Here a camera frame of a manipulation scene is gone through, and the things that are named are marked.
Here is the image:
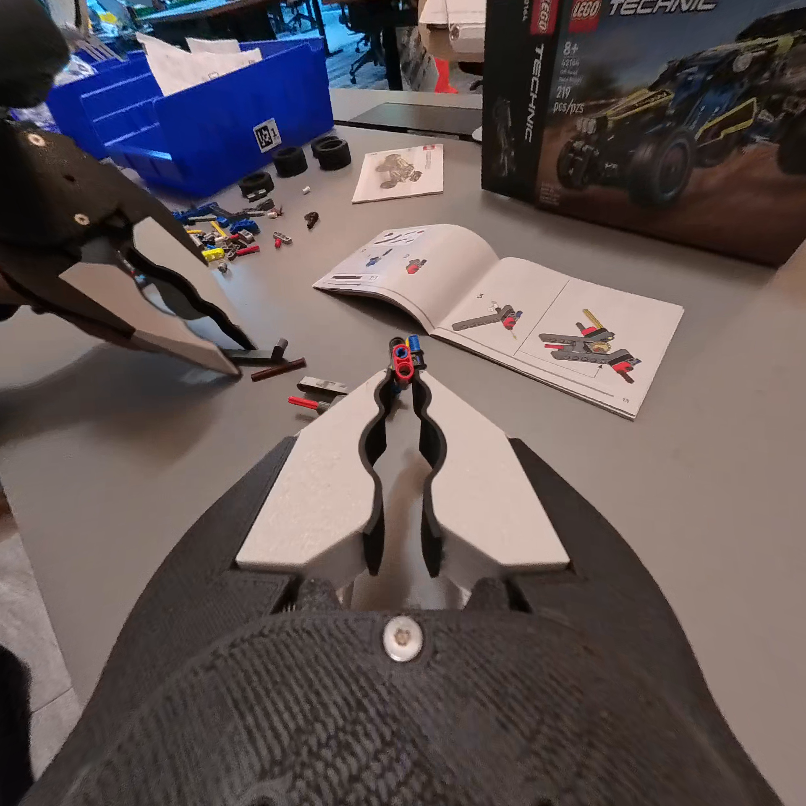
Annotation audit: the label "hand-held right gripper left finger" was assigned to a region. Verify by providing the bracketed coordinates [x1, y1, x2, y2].
[234, 369, 389, 607]

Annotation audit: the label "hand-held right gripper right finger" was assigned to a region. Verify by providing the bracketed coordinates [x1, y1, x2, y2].
[412, 369, 572, 607]

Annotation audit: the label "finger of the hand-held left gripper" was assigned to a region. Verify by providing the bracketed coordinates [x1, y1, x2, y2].
[116, 216, 258, 352]
[58, 260, 244, 379]

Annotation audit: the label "black angled lego beam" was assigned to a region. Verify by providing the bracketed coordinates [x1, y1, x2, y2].
[223, 338, 289, 367]

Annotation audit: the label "small red blue lego assembly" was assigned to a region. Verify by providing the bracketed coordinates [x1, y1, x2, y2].
[388, 335, 428, 396]

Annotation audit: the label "pile of small lego pieces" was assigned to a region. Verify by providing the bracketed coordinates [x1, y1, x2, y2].
[172, 197, 285, 273]

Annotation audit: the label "brown lego axle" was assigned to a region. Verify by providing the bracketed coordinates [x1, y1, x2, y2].
[251, 357, 308, 383]

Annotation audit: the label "lego set cardboard box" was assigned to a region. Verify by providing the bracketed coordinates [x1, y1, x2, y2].
[481, 0, 806, 268]

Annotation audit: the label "blue plastic bin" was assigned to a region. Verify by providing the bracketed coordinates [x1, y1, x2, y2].
[79, 36, 336, 200]
[45, 50, 158, 163]

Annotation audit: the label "white paper sheets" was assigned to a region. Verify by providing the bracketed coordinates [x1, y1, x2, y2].
[135, 31, 264, 97]

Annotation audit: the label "open instruction booklet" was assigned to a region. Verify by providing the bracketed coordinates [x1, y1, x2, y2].
[312, 223, 686, 421]

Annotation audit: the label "small car picture leaflet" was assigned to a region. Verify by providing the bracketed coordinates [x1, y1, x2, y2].
[351, 143, 445, 205]

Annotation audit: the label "black flat desk panel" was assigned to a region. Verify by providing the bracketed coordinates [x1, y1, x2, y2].
[348, 102, 484, 138]

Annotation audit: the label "person's black upper body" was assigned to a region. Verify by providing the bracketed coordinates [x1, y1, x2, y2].
[0, 645, 34, 806]

